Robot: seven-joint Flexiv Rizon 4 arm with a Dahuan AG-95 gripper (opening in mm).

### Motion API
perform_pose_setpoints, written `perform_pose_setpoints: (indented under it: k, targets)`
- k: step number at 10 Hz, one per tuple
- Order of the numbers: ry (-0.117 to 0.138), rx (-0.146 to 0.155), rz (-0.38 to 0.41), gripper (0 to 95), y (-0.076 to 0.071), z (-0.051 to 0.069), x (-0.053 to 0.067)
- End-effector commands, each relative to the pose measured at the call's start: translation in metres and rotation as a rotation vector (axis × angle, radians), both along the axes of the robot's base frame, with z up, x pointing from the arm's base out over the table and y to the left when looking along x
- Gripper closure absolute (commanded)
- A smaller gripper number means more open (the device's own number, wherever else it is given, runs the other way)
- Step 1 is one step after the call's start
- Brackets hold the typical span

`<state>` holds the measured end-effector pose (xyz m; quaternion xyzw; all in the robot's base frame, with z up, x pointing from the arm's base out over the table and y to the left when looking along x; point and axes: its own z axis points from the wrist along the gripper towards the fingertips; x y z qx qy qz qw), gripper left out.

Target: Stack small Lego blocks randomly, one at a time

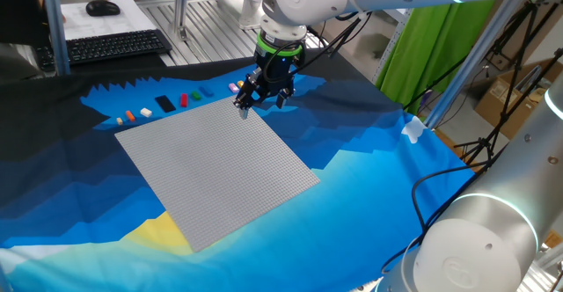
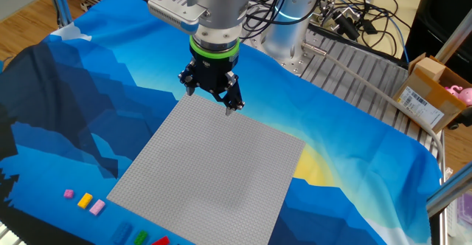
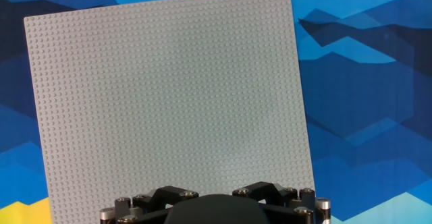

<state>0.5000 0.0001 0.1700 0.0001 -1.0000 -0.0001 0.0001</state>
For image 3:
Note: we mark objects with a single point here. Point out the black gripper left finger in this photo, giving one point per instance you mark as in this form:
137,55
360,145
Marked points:
152,200

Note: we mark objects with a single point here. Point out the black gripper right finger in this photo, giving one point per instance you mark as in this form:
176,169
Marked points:
280,197

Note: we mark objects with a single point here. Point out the grey Lego baseplate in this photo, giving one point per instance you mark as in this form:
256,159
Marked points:
168,99

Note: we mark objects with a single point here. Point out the blue mountain print tablecloth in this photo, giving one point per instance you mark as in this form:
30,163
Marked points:
371,99

